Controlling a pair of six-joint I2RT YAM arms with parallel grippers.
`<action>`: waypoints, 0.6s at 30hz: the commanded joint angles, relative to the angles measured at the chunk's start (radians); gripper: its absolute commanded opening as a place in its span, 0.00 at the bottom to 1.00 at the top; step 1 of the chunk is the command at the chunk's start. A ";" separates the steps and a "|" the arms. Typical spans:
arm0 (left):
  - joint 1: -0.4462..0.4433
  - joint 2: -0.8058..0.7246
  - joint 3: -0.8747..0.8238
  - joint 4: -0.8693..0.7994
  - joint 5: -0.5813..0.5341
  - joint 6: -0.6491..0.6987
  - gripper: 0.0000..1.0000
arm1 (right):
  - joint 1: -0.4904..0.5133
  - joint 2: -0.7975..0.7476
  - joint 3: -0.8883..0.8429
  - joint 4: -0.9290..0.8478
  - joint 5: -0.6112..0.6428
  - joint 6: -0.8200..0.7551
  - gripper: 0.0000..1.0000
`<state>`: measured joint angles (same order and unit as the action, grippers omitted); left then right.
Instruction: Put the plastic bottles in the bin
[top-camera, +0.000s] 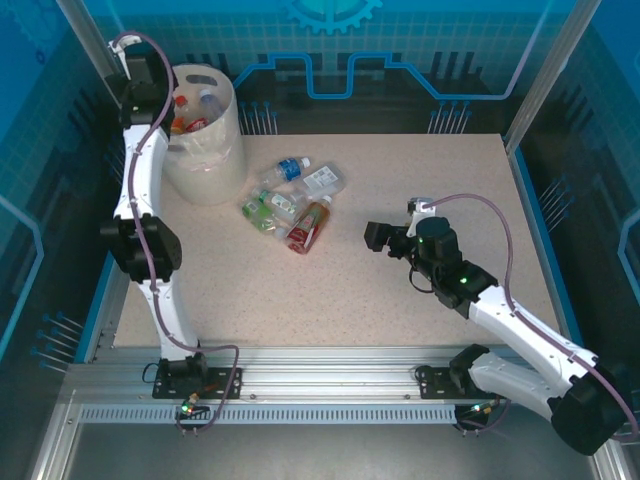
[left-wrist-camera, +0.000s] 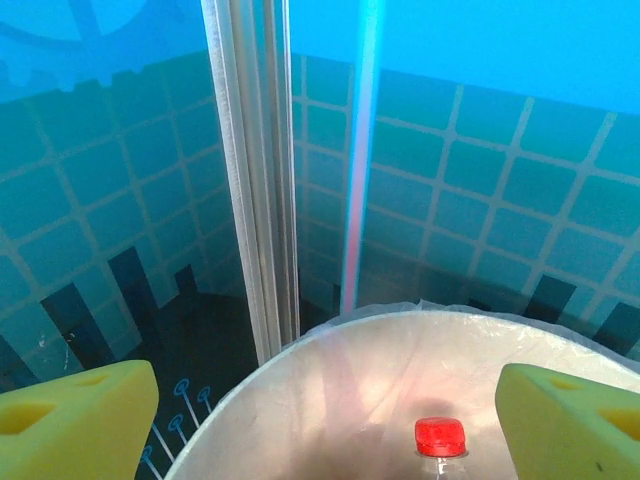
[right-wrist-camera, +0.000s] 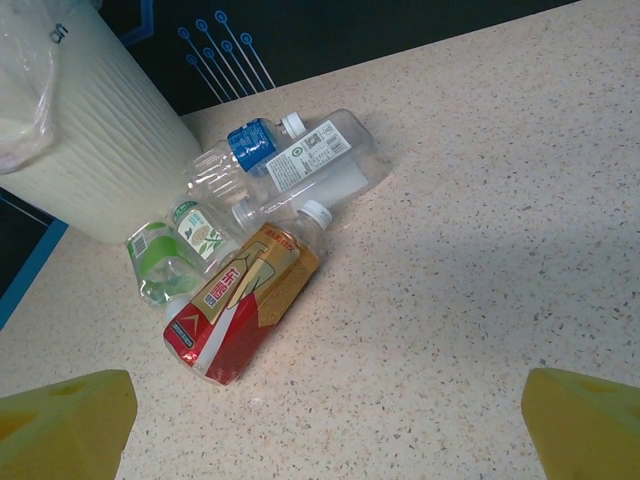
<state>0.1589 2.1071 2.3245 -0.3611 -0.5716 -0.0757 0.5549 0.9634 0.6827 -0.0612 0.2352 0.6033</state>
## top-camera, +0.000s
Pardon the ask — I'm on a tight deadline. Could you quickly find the clear bottle dark green label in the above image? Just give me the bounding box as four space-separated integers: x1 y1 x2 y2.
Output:
258 188 310 224

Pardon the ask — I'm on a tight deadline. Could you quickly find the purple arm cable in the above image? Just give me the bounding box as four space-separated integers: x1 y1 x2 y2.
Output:
113 31 241 436
424 193 640 444

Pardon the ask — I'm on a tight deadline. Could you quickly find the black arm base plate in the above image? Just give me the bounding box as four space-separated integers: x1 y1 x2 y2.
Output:
152 355 245 401
416 364 501 401

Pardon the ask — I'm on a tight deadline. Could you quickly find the clear bottle with white cap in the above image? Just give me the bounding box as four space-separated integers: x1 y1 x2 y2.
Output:
198 88 227 124

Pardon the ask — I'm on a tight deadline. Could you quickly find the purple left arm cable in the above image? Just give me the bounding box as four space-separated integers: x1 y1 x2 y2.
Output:
113 31 241 436

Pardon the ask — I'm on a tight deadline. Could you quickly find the tea bottle with red label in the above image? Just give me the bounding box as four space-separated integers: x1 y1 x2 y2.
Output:
284 195 334 256

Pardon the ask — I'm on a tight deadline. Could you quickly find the clear bottle light green label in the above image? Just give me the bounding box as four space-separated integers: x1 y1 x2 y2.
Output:
241 187 290 239

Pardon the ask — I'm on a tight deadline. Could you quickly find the clear bottle with blue label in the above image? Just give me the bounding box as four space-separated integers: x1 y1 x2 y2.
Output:
257 156 312 185

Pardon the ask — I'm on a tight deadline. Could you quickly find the slotted cable duct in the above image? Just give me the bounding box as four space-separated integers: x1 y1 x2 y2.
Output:
78 403 460 427

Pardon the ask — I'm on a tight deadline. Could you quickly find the square bottle with white label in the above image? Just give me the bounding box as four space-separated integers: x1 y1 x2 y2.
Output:
298 163 347 195

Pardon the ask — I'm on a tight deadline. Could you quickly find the aluminium extrusion rail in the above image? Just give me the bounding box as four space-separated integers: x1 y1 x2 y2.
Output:
64 344 609 407

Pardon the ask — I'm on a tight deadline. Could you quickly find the white round plastic bin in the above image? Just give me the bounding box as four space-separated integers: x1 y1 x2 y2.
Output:
162 63 247 207

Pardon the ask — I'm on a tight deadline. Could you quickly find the bottle with orange cap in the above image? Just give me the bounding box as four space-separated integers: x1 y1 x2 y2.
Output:
170 96 190 135

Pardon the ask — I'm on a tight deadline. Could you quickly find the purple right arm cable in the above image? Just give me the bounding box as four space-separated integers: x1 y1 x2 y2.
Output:
424 193 640 444

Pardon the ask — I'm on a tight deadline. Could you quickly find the aluminium frame post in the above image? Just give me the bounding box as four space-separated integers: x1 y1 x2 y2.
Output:
54 0 132 109
503 0 604 151

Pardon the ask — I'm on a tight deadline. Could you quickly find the aluminium side rail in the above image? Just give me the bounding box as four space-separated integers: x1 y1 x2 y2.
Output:
83 252 131 364

